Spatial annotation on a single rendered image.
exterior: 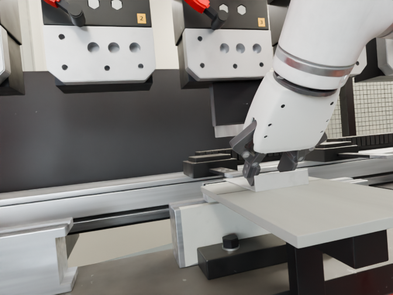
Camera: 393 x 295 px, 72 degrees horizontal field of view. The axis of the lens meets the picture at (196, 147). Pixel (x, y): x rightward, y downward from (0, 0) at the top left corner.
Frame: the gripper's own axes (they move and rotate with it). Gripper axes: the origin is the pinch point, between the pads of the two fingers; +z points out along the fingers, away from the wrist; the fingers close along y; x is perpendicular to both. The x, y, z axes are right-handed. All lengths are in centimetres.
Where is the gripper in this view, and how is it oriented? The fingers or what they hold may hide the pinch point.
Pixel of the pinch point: (269, 168)
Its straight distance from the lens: 43.3
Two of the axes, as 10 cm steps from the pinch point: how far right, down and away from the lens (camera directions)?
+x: 2.5, 6.5, -7.1
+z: -1.0, 7.5, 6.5
